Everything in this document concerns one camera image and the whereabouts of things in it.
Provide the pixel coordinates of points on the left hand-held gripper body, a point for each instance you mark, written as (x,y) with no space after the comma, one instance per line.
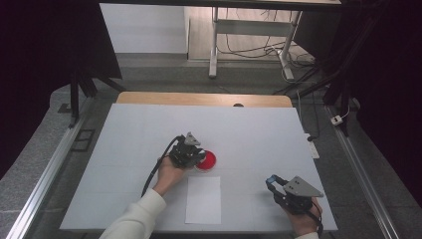
(184,154)

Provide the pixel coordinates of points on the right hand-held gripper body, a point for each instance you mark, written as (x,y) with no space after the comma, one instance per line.
(297,200)

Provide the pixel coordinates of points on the round red ink pad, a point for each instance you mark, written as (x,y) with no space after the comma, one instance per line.
(208,160)

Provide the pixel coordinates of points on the white paper sheet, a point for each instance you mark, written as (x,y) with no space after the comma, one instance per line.
(203,202)

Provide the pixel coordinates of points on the person's right hand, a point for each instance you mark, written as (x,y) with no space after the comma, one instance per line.
(305,222)

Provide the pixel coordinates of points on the person's left hand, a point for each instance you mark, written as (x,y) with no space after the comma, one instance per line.
(169,179)

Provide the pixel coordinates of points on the white table cover board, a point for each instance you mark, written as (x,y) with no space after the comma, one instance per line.
(232,126)

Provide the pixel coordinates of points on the white power strip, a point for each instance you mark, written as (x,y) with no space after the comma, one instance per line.
(312,147)

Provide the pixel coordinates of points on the wooden table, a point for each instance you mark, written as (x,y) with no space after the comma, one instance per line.
(185,99)

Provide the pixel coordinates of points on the small white adapter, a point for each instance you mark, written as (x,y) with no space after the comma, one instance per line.
(336,120)

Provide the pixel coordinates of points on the black stand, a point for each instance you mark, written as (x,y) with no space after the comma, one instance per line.
(338,86)
(74,99)

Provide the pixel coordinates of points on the black curtain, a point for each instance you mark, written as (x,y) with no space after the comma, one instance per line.
(40,66)
(384,83)

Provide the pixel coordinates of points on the aluminium rail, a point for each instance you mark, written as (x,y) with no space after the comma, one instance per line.
(361,179)
(49,169)

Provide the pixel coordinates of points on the black floor frame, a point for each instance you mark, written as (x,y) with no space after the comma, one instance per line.
(83,140)

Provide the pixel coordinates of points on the white desk frame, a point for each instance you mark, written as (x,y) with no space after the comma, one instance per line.
(252,27)

